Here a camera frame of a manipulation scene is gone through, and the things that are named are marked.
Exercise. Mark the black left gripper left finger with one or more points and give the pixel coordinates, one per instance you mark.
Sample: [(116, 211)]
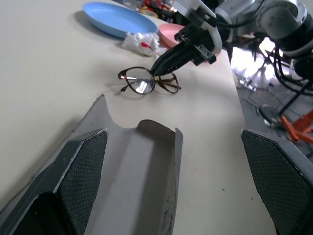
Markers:
[(78, 176)]

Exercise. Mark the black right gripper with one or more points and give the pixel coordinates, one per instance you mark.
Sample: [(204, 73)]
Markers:
[(195, 36)]

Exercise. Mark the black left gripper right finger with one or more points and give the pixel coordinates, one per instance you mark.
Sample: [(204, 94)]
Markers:
[(276, 176)]

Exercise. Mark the tortoiseshell round glasses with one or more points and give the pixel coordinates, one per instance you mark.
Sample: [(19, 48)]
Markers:
[(144, 84)]

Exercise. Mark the grey open glasses case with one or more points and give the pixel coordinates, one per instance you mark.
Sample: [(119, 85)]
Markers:
[(144, 171)]

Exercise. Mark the pink plate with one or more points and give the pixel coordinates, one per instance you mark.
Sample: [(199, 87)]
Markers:
[(170, 34)]

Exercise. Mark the crumpled white paper wrapper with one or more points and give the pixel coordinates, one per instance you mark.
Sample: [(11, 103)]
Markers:
[(144, 42)]

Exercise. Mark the orange metal stand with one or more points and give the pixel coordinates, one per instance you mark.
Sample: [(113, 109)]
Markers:
[(299, 127)]

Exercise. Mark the blue plate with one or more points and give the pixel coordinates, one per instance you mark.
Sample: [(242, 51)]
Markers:
[(117, 18)]

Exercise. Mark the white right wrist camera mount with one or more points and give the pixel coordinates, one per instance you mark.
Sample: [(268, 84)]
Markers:
[(195, 12)]

